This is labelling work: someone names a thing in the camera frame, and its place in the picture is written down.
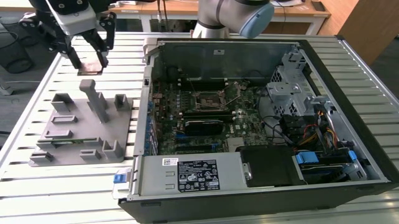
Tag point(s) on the silver-topped CPU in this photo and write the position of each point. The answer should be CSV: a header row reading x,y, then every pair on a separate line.
x,y
90,67

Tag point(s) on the black mesh wastebasket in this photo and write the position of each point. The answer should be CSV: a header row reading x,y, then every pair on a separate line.
x,y
15,56
12,26

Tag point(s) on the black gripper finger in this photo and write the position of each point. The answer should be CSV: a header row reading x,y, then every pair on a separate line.
x,y
72,56
103,59

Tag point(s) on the black expansion slot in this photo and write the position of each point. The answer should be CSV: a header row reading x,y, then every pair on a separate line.
x,y
196,147

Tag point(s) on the grey parts rack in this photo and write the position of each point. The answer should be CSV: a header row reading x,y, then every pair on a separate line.
x,y
88,130

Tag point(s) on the green motherboard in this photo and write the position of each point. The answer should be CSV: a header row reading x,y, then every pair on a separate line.
x,y
250,109

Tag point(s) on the silver chipset heatsink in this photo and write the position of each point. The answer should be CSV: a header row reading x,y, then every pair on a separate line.
x,y
235,142

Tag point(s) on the black PC case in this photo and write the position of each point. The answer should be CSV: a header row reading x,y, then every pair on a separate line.
x,y
250,210

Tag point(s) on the black plastic shroud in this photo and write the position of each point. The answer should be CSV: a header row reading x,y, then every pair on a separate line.
x,y
268,165

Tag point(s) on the white camera box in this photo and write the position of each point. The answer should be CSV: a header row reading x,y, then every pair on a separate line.
x,y
76,21

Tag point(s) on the blue plastic tab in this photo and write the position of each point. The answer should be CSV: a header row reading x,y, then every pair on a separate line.
x,y
353,156

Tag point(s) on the disk bay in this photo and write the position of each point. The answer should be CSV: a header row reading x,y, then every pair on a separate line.
x,y
355,170

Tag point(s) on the small white item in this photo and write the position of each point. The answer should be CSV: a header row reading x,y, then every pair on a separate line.
x,y
127,3

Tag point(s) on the grey case release latch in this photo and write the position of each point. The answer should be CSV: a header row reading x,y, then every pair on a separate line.
x,y
150,43

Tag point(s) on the wooden desk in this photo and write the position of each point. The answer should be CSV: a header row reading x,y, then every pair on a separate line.
x,y
178,10

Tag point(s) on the brown wooden cabinet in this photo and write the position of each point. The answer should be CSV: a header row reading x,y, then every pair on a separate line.
x,y
374,28

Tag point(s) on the black RAM slot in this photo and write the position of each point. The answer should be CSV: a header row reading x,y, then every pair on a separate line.
x,y
208,117
208,112
202,80
228,120
202,83

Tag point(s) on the green RAM stick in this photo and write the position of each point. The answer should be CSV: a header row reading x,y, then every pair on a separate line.
x,y
78,140

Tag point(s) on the blue disk carrier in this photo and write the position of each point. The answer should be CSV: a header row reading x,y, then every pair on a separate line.
x,y
307,158

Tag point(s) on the blue case latch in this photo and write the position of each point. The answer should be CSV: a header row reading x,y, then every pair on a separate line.
x,y
120,179

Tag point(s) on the silver drive cage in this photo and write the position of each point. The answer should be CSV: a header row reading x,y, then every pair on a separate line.
x,y
282,89

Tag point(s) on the black graphics card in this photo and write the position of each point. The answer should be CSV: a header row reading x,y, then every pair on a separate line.
x,y
202,128

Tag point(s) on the CPU socket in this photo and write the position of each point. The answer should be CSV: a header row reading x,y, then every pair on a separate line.
x,y
208,100

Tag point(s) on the dark flat device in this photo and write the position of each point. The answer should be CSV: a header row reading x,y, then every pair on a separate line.
x,y
318,6

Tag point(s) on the silver power supply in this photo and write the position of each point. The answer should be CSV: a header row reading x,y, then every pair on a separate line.
x,y
155,172

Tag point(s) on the metal locking lever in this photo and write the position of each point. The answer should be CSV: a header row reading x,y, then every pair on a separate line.
x,y
234,99
194,86

